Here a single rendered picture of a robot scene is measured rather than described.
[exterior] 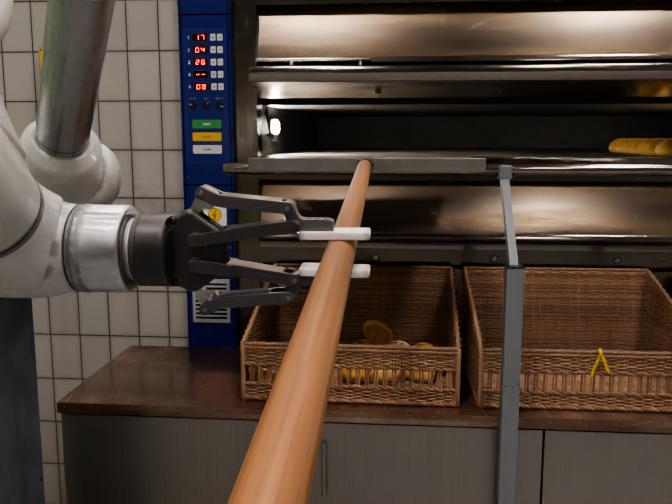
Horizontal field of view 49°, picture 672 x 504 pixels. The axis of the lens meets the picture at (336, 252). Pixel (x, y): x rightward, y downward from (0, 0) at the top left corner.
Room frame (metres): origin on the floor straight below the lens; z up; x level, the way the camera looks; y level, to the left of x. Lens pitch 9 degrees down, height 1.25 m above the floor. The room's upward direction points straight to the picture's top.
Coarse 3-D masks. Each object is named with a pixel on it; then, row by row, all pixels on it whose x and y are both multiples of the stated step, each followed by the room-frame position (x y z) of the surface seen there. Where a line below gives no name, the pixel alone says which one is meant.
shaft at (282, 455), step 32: (352, 192) 1.08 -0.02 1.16; (352, 224) 0.82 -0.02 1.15; (352, 256) 0.69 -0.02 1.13; (320, 288) 0.53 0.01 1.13; (320, 320) 0.46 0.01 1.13; (288, 352) 0.41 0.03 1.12; (320, 352) 0.40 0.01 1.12; (288, 384) 0.35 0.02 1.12; (320, 384) 0.36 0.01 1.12; (288, 416) 0.31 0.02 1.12; (320, 416) 0.33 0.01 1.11; (256, 448) 0.29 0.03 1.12; (288, 448) 0.28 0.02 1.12; (256, 480) 0.26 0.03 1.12; (288, 480) 0.26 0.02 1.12
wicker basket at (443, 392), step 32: (352, 288) 2.22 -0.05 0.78; (384, 288) 2.21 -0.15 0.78; (448, 288) 2.19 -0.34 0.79; (256, 320) 1.95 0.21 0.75; (288, 320) 2.21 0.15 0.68; (352, 320) 2.19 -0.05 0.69; (384, 320) 2.18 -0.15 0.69; (416, 320) 2.17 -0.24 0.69; (448, 320) 2.16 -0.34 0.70; (256, 352) 1.80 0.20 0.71; (352, 352) 1.77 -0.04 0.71; (384, 352) 1.76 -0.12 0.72; (416, 352) 1.75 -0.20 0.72; (448, 352) 1.75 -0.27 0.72; (256, 384) 1.80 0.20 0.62; (352, 384) 1.89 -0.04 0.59; (416, 384) 1.89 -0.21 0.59; (448, 384) 1.89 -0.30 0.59
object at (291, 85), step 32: (288, 96) 2.31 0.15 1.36; (320, 96) 2.30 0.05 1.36; (352, 96) 2.30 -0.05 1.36; (384, 96) 2.29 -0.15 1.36; (416, 96) 2.28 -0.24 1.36; (448, 96) 2.28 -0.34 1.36; (480, 96) 2.27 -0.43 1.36; (512, 96) 2.26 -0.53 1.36; (544, 96) 2.26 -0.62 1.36; (576, 96) 2.25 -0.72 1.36; (608, 96) 2.24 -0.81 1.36; (640, 96) 2.24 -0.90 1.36
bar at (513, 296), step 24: (240, 168) 1.92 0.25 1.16; (504, 168) 1.85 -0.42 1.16; (528, 168) 1.86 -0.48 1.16; (552, 168) 1.85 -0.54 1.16; (576, 168) 1.85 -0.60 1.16; (600, 168) 1.84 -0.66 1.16; (624, 168) 1.84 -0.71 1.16; (648, 168) 1.83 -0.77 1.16; (504, 192) 1.82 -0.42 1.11; (504, 216) 1.78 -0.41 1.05; (504, 264) 1.67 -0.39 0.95; (504, 288) 1.66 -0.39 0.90; (504, 312) 1.65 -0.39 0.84; (504, 336) 1.64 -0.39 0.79; (504, 360) 1.64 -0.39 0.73; (504, 384) 1.64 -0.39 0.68; (504, 408) 1.64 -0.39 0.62; (504, 432) 1.64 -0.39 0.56; (504, 456) 1.64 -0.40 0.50; (504, 480) 1.64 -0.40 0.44
